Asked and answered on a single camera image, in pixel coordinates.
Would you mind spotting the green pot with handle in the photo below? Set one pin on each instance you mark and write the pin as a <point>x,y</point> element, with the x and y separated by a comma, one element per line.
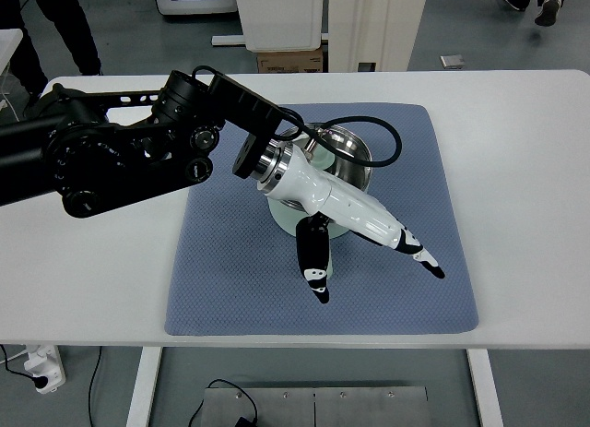
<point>288,213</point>

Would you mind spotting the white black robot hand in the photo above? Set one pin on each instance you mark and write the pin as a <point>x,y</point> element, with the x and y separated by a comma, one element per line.
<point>326,198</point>

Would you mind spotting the white table leg left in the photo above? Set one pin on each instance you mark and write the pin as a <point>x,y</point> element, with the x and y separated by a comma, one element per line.
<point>144,388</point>

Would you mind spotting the white table leg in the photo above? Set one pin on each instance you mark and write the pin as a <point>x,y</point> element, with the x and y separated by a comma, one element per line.
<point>489,411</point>
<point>144,388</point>

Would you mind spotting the glass lid green knob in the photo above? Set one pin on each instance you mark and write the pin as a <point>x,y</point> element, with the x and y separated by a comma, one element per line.
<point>324,160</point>

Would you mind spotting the metal floor plate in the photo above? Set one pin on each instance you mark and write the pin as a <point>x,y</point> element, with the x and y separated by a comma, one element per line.
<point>317,406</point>

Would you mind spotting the cardboard box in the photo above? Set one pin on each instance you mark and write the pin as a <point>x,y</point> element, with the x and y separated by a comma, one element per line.
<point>290,62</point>

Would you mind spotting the person in dark trousers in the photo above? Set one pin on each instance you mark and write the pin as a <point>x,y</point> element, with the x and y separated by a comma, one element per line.
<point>70,22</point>

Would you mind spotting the white power strip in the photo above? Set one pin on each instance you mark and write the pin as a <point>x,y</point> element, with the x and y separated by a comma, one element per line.
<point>45,365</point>

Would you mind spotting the white cabinet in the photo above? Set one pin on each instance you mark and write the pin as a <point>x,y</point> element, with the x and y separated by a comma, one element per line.
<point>277,26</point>

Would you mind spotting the white table leg right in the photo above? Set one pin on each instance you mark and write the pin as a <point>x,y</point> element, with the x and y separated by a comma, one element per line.
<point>489,411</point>

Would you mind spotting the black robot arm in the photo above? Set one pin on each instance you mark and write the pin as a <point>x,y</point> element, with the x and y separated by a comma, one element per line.
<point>103,151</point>

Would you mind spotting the grey floor plate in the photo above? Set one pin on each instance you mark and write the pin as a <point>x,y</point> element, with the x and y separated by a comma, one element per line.
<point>453,61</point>

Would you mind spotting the blue quilted mat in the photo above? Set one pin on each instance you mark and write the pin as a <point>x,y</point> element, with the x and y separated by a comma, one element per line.
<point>236,272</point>

